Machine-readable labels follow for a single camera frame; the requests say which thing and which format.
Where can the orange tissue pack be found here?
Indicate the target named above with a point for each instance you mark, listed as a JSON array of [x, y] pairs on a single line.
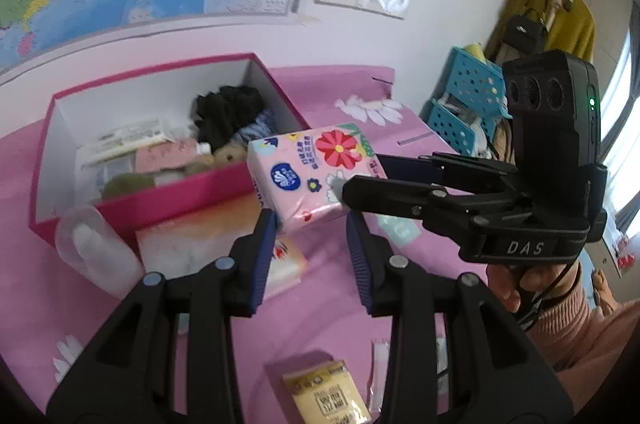
[[200, 229]]

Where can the black cloth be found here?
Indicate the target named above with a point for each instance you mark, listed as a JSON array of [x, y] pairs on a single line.
[[225, 109]]

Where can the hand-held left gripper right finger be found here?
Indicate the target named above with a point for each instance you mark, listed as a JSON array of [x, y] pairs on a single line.
[[357, 254]]

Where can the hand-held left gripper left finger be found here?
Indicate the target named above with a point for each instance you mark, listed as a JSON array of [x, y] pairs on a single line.
[[265, 254]]

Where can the blue gingham cloth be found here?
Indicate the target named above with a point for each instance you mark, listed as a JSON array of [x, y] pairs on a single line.
[[255, 126]]

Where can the tan plush toy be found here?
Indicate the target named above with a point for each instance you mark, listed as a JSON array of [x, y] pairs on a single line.
[[222, 154]]

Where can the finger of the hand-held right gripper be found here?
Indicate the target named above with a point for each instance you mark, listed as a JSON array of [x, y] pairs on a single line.
[[390, 194], [450, 170]]

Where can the yellow coat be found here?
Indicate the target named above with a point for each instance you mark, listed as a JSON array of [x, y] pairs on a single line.
[[570, 29]]

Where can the pink packet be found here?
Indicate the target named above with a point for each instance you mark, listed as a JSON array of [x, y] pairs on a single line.
[[165, 154]]

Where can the olive plush toy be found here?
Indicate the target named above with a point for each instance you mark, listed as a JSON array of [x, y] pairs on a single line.
[[125, 184]]

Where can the blue plastic storage rack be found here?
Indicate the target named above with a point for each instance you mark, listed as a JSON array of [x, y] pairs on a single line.
[[470, 89]]

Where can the window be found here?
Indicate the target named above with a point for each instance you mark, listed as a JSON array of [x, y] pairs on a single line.
[[625, 104]]

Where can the person's right forearm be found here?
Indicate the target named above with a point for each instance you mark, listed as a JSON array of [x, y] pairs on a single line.
[[590, 339]]

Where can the yellow packet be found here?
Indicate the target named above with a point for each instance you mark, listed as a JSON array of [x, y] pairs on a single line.
[[320, 396]]

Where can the pink storage box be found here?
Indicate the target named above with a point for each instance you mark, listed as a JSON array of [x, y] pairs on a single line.
[[150, 79]]

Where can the clear plastic cup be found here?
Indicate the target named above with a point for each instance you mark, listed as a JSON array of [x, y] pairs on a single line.
[[95, 249]]

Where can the clear tape strip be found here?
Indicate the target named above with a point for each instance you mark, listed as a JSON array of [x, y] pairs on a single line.
[[305, 11]]

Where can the black bag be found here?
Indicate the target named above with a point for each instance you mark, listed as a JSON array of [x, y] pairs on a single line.
[[522, 31]]

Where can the white tube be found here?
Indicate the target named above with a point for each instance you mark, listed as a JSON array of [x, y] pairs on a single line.
[[125, 136]]

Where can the person's right hand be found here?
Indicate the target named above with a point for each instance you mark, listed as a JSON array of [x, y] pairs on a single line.
[[505, 286]]

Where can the pink floral tissue pack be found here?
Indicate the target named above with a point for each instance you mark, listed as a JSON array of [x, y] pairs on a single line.
[[310, 169]]

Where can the clear plastic packet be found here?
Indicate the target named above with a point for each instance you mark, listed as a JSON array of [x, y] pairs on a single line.
[[380, 364]]

